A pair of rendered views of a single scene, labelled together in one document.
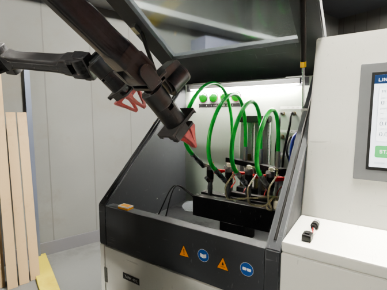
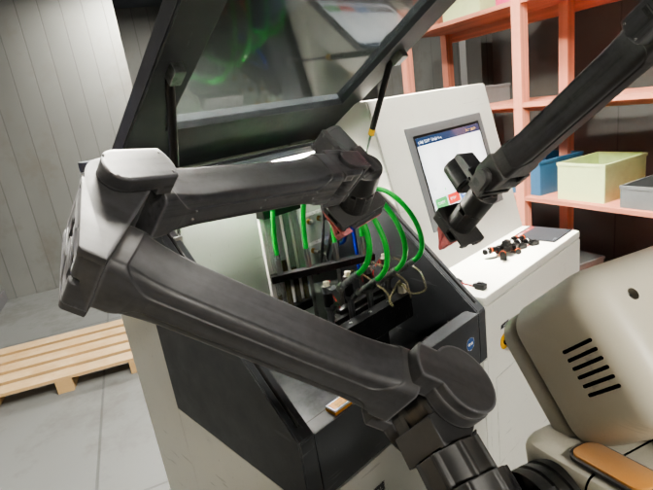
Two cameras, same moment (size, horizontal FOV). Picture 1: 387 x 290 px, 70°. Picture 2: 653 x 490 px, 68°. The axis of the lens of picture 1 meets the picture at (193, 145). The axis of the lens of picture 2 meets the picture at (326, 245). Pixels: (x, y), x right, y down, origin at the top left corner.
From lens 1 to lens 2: 134 cm
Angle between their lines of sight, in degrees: 73
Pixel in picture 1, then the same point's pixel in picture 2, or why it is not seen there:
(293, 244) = (489, 295)
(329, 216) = not seen: hidden behind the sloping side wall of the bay
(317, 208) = not seen: hidden behind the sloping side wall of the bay
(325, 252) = (501, 286)
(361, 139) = (428, 197)
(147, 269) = (392, 453)
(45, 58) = (295, 178)
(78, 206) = not seen: outside the picture
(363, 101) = (417, 163)
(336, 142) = (416, 206)
